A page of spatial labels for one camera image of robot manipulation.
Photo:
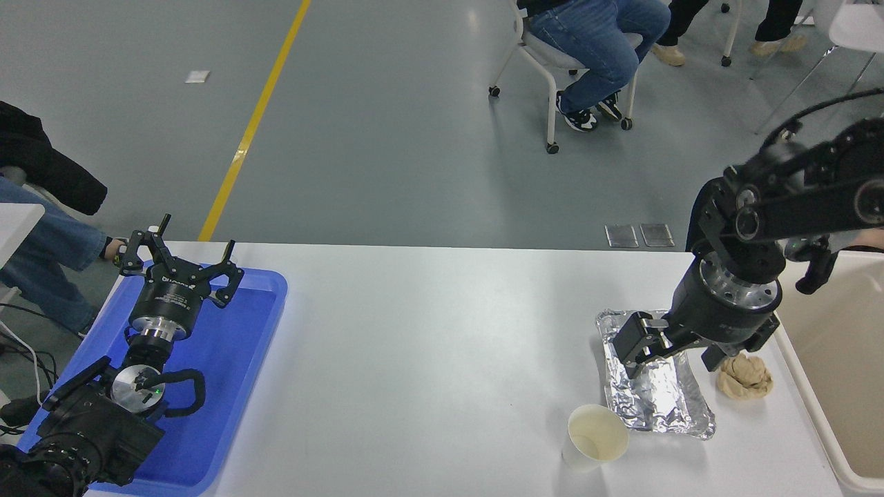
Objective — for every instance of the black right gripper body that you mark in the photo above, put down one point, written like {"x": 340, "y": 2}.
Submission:
{"x": 718, "y": 321}

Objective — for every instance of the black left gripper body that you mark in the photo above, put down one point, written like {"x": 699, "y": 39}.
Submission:
{"x": 169, "y": 297}

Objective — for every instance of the white paper cup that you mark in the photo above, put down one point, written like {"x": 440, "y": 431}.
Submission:
{"x": 597, "y": 435}

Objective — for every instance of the person's hand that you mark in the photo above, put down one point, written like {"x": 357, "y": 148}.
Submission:
{"x": 869, "y": 239}

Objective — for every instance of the crumpled tan paper ball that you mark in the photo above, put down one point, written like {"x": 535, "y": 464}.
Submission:
{"x": 746, "y": 379}

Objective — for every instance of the crumpled foil tray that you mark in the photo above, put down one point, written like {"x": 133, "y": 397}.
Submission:
{"x": 663, "y": 404}

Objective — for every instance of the blue plastic tray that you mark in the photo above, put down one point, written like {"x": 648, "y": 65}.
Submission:
{"x": 228, "y": 359}

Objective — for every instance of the person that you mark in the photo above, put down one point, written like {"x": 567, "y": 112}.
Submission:
{"x": 594, "y": 41}
{"x": 41, "y": 235}
{"x": 696, "y": 221}
{"x": 680, "y": 21}

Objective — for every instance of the metal floor plate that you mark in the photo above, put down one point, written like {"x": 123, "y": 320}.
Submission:
{"x": 656, "y": 235}
{"x": 620, "y": 235}

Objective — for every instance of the large pale bin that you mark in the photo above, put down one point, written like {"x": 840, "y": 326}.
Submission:
{"x": 842, "y": 386}

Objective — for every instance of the white side table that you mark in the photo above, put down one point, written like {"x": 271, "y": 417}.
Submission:
{"x": 17, "y": 228}

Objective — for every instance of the white chair with casters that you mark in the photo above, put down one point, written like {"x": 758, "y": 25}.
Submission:
{"x": 550, "y": 103}

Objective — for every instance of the white rolling chair base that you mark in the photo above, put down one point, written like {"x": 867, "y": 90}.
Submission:
{"x": 726, "y": 61}

